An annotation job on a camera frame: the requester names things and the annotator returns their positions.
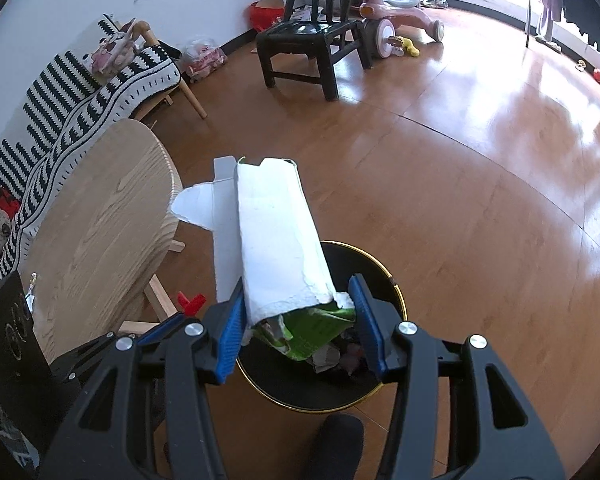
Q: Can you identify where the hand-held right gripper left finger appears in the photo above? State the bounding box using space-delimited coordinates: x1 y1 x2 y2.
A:
39 277 248 480

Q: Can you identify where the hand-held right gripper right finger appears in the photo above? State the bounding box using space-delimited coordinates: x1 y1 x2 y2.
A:
348 273 567 480

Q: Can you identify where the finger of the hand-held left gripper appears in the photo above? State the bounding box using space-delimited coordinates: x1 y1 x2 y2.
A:
50 314 187 386

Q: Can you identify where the beige paper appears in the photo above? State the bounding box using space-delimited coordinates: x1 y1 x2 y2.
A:
310 330 368 376

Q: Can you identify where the black trash bin gold rim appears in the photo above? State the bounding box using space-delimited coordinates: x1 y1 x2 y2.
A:
235 241 408 413

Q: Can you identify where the torn white carton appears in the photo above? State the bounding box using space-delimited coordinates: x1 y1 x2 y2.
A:
170 156 357 362

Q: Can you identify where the red plastic toy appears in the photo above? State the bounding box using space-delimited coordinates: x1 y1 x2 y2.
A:
176 291 206 317

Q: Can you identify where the red cushion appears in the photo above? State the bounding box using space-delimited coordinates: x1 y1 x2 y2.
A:
0 187 22 218

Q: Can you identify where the clear plastic bag of toys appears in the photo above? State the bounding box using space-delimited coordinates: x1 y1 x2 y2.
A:
180 35 228 83

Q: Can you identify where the yellow duck toy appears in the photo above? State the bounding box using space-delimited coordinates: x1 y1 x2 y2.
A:
392 36 421 58

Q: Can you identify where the pink printed pillow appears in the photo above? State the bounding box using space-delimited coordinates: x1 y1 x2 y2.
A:
89 19 141 75

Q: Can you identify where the black wooden chair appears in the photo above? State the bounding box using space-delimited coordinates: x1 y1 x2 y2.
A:
256 0 373 102

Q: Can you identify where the pink tricycle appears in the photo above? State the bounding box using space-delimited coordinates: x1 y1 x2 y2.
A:
352 0 446 61

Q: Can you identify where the red bucket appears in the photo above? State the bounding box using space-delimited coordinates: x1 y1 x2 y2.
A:
250 0 287 31

